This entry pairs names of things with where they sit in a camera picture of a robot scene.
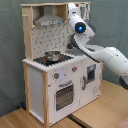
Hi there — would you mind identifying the white toy microwave door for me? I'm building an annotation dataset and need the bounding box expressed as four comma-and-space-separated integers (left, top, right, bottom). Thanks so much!
83, 4, 89, 20

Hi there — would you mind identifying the grey ice dispenser panel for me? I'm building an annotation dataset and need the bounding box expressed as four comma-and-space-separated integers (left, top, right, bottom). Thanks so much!
87, 65, 96, 82

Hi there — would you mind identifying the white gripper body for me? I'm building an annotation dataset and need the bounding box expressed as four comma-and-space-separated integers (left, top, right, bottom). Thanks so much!
67, 2, 84, 26

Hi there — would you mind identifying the black toy stovetop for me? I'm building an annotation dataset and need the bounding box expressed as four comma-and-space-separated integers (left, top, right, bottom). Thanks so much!
34, 54, 71, 66

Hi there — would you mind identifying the grey cabinet door handle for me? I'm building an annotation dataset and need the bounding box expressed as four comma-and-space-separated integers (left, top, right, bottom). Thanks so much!
82, 76, 86, 90

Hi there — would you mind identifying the oven door with window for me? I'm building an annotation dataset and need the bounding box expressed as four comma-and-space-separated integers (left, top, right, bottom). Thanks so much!
55, 82, 74, 111

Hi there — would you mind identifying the left red stove knob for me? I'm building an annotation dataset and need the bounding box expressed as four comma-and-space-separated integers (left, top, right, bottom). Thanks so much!
54, 73, 60, 79

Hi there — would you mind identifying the wooden toy kitchen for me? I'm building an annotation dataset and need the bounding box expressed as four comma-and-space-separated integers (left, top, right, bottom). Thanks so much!
22, 3, 102, 127

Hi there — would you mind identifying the silver metal pot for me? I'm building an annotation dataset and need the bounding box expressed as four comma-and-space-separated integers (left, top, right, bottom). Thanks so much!
45, 51, 61, 62

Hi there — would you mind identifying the right red stove knob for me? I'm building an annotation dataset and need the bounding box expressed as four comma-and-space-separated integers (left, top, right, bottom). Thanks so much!
71, 66, 79, 73

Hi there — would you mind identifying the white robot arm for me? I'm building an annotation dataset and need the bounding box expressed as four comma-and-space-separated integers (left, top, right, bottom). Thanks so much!
68, 3, 128, 90

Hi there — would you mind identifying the red stove knob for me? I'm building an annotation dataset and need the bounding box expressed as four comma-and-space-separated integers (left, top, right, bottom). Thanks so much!
54, 73, 60, 79
71, 66, 79, 73

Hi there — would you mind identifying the grey range hood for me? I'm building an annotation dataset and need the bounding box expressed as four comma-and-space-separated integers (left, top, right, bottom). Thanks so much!
35, 6, 64, 27

